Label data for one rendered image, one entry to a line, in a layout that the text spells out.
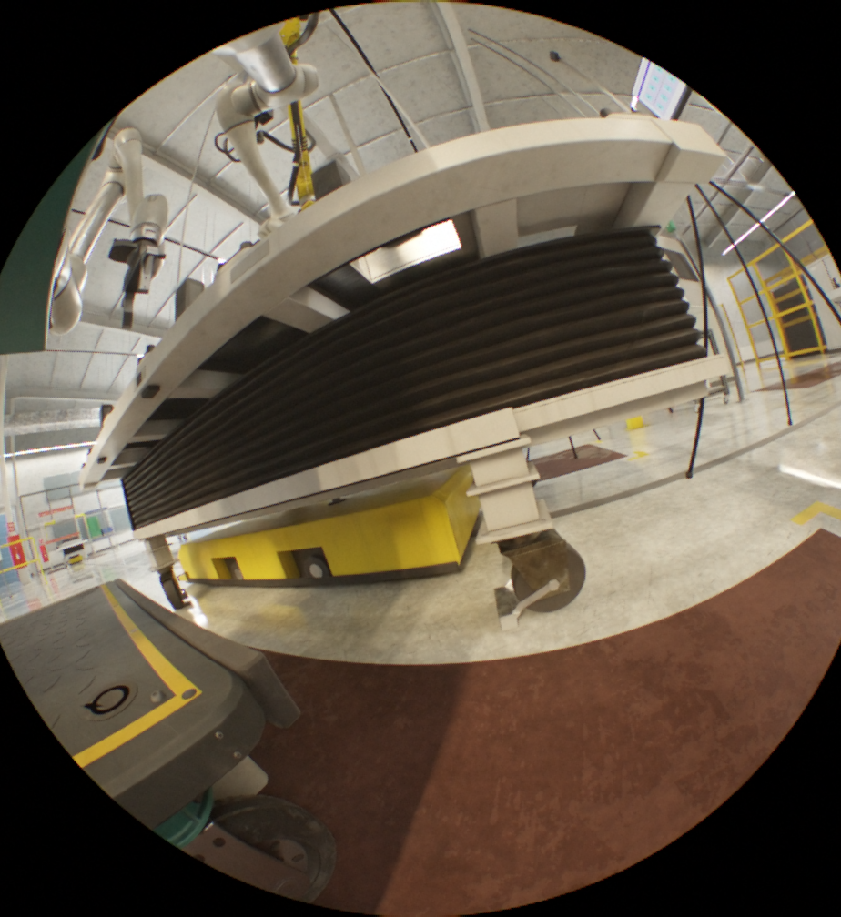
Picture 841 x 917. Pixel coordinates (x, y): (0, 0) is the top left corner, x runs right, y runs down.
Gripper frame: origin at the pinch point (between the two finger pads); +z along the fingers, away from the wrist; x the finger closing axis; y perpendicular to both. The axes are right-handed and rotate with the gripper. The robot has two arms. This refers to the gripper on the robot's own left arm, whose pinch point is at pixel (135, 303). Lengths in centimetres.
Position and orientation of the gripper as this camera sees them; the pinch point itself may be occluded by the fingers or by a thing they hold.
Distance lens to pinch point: 79.9
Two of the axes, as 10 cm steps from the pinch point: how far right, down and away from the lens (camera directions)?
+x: -8.8, 2.4, 4.1
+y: 3.8, -1.5, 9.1
